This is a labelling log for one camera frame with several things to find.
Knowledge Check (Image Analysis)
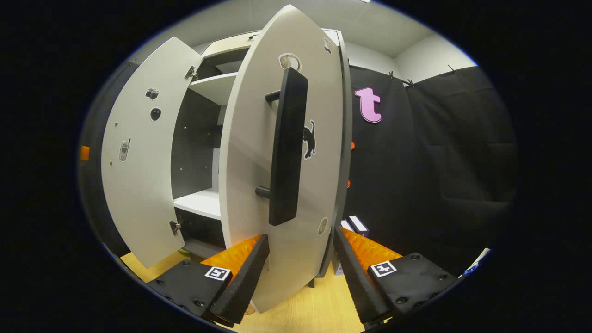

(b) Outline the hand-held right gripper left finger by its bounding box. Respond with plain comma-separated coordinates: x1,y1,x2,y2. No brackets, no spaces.
147,234,271,327

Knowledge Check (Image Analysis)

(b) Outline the white cabinet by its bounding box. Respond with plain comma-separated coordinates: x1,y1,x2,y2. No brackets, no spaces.
101,5,355,315

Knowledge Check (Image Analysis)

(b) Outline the white blue plastic bag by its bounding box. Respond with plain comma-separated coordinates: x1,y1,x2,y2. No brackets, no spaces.
460,247,491,278

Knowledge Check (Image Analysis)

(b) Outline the white cabinet door with hinges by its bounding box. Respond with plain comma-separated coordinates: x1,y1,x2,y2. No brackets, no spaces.
101,36,204,270

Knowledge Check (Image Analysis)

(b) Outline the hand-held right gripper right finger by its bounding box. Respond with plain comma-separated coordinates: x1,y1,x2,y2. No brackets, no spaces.
333,226,459,324

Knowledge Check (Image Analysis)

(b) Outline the black backdrop cloth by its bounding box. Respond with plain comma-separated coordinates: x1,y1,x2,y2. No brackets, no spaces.
79,65,518,279

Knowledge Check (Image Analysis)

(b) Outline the white cabinet shelf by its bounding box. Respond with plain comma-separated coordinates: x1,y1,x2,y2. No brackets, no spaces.
173,187,223,221
188,71,239,106

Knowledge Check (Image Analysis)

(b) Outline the black bar door handle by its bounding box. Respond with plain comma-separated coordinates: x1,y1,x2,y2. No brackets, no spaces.
255,67,309,227

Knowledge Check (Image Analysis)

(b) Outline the white cabinet door black handle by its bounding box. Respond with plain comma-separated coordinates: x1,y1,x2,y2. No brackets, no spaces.
218,4,345,315

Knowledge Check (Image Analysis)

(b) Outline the white cabinet drawer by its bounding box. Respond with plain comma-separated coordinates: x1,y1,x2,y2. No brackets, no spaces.
203,30,265,60

